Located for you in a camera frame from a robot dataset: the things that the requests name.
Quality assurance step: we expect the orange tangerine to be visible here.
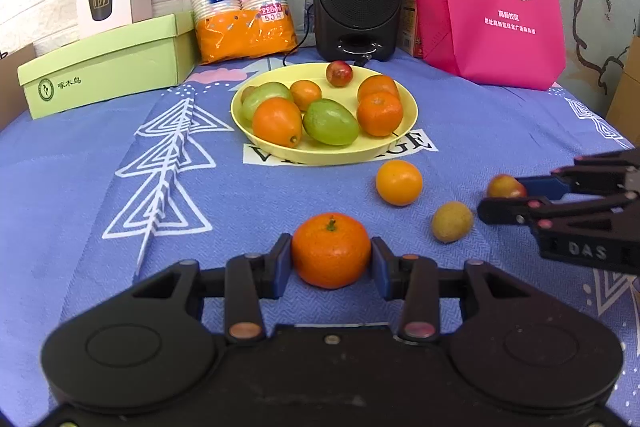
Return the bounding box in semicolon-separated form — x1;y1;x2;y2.
356;92;404;137
376;160;424;206
357;75;401;104
291;213;372;290
290;80;323;112
252;97;304;148

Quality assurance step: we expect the brown cardboard box with cables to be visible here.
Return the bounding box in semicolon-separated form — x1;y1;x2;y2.
0;42;37;130

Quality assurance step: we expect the yellow box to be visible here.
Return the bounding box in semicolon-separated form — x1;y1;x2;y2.
400;0;425;58

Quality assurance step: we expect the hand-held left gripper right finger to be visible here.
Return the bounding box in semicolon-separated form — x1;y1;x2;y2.
371;237;540;342

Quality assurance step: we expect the light green shoe box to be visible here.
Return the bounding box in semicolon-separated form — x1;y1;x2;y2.
17;13;200;121

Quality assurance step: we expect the green mango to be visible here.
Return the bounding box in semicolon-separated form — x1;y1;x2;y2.
242;82;294;122
303;99;360;146

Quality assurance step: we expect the red plum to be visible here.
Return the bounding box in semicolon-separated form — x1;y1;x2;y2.
326;61;354;88
487;174;527;200

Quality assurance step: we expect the large brown cardboard box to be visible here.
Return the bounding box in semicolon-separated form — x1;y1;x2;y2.
605;36;640;135

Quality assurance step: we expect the yellow plastic plate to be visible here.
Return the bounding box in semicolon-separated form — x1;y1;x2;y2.
230;63;418;166

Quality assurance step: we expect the blue patterned tablecloth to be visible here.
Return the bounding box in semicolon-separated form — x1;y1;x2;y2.
0;47;640;408

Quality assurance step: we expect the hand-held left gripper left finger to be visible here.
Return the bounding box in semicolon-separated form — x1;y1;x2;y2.
130;233;292;344

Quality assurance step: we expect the black speaker cable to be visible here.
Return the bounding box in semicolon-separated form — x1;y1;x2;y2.
282;29;321;68

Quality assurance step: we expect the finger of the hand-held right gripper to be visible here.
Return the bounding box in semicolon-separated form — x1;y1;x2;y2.
477;189;640;228
517;151;640;200

